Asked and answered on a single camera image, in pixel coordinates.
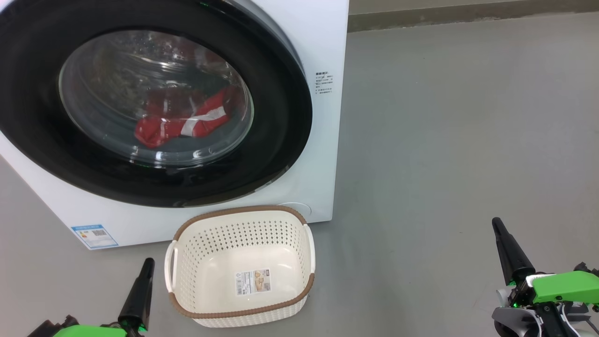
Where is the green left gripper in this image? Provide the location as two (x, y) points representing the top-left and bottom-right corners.
(28, 258), (155, 337)

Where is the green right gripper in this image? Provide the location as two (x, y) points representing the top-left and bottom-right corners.
(492, 217), (599, 323)

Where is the red and white garment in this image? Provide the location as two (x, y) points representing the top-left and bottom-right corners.
(135, 86), (241, 149)

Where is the black round washer door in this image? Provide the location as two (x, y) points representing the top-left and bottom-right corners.
(0, 0), (313, 208)

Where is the cream perforated laundry basket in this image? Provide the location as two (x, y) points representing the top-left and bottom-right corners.
(164, 205), (316, 328)

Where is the printed product label sticker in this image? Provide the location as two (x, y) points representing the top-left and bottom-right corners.
(235, 268), (272, 296)

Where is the white front-load washing machine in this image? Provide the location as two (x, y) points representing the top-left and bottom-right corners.
(0, 0), (350, 250)

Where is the blue energy label sticker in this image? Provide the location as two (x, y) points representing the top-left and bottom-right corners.
(71, 224), (119, 249)

